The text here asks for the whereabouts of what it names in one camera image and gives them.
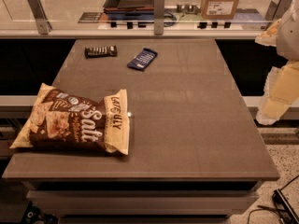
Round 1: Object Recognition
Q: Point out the right metal glass bracket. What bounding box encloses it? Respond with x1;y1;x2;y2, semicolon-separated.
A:
264;0;297;28

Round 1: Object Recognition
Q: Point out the black snack bar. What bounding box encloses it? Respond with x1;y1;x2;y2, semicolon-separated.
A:
84;46;118;59

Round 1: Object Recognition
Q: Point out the brown chip bag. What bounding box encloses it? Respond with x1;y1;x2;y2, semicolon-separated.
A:
11;84;130;155

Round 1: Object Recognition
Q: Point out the black device on floor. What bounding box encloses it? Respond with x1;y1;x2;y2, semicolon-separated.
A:
272;189;299;224

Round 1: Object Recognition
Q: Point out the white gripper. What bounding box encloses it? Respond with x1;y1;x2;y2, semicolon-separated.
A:
255;0;299;125

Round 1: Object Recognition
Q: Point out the metal glass bracket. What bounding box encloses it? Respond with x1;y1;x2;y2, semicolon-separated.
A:
27;0;51;35
264;0;297;28
154;0;164;35

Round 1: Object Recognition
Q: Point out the blue rxbar blueberry bar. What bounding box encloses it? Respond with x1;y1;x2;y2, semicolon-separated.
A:
127;48;158;71

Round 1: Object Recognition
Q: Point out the middle metal glass bracket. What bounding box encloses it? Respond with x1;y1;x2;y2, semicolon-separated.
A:
154;0;164;35

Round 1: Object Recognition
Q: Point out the left metal glass bracket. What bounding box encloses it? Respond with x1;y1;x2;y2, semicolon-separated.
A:
27;0;51;35

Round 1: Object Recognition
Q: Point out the cardboard box with label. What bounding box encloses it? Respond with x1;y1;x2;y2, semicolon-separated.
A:
200;0;239;20

